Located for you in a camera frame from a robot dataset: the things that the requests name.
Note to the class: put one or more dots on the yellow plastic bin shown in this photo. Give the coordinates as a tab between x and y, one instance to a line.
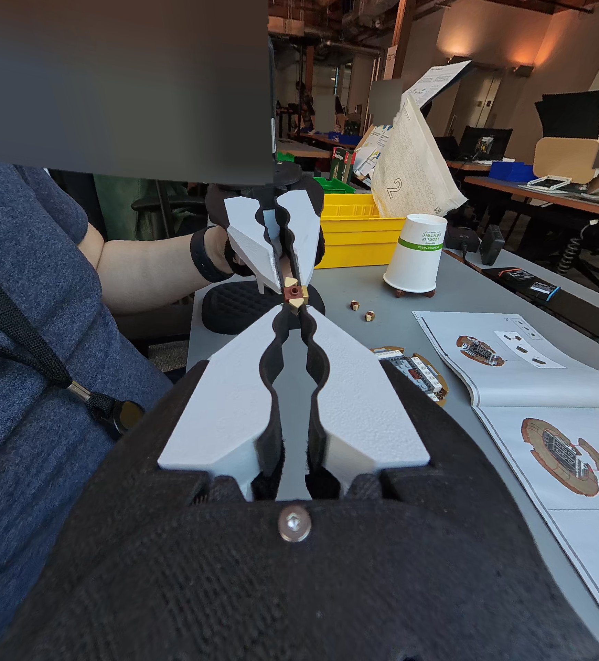
356	232

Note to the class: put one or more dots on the black computer monitor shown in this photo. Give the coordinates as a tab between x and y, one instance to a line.
485	142

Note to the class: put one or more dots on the person's left hand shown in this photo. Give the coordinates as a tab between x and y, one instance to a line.
221	248

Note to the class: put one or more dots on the green plastic bin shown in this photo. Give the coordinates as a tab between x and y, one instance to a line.
333	185

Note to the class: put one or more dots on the black foam boards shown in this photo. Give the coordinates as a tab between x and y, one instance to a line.
570	113

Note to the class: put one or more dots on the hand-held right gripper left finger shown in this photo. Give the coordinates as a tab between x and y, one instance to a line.
211	413

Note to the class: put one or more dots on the black wristband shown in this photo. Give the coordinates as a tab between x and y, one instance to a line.
201	258

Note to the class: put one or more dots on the wooden work table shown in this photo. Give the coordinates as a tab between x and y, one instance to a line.
552	199

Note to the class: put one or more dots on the white paper bag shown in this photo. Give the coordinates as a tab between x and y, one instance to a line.
413	165

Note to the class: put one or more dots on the brown lego plate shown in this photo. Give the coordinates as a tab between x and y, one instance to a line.
415	294

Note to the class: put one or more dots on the dark office chair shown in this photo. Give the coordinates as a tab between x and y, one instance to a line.
160	205

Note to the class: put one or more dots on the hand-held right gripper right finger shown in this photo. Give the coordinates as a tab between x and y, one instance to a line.
371	413

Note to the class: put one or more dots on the lego instruction booklet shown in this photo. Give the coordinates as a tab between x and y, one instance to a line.
526	361

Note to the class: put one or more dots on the green red box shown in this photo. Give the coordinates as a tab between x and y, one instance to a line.
341	164

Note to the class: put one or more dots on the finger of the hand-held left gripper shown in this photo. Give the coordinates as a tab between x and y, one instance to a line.
247	227
304	227

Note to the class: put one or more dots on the black box with orange edge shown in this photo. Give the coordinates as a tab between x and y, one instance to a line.
529	283

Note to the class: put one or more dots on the white paper cup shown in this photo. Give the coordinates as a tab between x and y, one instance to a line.
417	253

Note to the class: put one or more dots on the black power adapter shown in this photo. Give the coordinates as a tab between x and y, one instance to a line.
493	245

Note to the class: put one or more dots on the tan wooden board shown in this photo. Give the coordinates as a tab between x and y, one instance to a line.
565	160

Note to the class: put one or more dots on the blue plastic bins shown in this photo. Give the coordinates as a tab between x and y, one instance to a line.
511	170

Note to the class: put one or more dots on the brown cube lego sub-assembly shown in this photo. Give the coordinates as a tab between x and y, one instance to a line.
294	297

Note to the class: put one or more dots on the person's left forearm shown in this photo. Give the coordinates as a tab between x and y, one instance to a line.
144	268

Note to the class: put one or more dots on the black quilted pad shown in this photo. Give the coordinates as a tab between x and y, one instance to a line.
232	310

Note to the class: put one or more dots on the white sign board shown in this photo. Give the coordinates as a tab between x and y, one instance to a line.
438	82

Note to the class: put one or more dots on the round tan lego model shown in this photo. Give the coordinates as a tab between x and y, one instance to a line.
413	369

